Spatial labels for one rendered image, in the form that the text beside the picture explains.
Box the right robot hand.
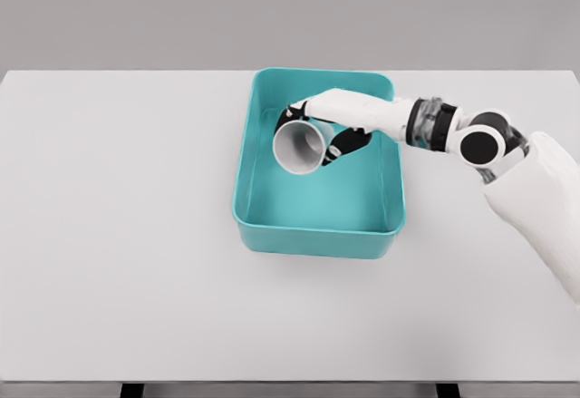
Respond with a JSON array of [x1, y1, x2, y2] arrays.
[[275, 88, 394, 169]]

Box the white paper cup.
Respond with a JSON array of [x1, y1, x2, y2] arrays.
[[272, 117, 335, 176]]

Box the teal plastic basket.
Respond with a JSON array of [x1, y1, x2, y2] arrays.
[[231, 67, 406, 260]]

